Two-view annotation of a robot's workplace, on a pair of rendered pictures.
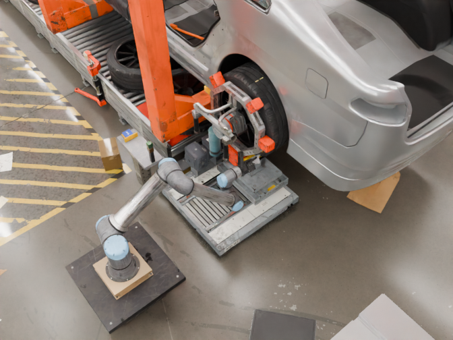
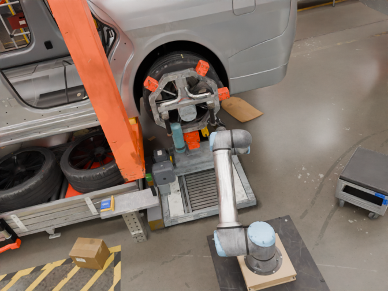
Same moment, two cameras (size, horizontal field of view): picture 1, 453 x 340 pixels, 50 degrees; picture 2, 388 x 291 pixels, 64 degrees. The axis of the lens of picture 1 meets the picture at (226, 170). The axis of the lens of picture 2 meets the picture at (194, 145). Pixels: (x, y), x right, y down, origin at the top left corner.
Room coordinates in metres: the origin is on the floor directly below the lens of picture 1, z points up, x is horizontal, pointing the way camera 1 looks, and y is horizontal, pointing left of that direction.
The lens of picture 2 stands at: (1.31, 1.70, 2.14)
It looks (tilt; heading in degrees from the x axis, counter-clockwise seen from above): 39 degrees down; 305
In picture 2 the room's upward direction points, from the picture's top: 12 degrees counter-clockwise
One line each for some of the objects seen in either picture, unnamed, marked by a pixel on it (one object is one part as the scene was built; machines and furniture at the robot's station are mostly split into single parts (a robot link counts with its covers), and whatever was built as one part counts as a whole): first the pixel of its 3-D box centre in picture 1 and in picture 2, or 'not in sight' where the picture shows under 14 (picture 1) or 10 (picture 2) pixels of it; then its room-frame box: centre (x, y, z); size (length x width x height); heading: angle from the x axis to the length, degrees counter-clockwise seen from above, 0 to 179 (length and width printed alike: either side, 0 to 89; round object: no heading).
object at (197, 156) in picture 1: (209, 154); (164, 167); (2.79, 0.13, 0.26); 0.42 x 0.18 x 0.35; 128
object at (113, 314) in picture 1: (128, 282); (263, 275); (1.67, 0.71, 0.15); 0.60 x 0.60 x 0.30; 38
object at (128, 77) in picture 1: (142, 62); (22, 178); (3.90, 0.78, 0.39); 0.66 x 0.66 x 0.24
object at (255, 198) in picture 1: (252, 173); (195, 156); (2.67, -0.22, 0.13); 0.50 x 0.36 x 0.10; 38
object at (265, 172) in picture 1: (252, 158); (192, 141); (2.67, -0.22, 0.32); 0.40 x 0.30 x 0.28; 38
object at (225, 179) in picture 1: (226, 178); not in sight; (2.22, 0.00, 0.62); 0.12 x 0.09 x 0.10; 128
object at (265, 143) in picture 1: (266, 144); (223, 93); (2.32, -0.28, 0.85); 0.09 x 0.08 x 0.07; 38
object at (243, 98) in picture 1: (236, 120); (185, 103); (2.57, -0.08, 0.85); 0.54 x 0.07 x 0.54; 38
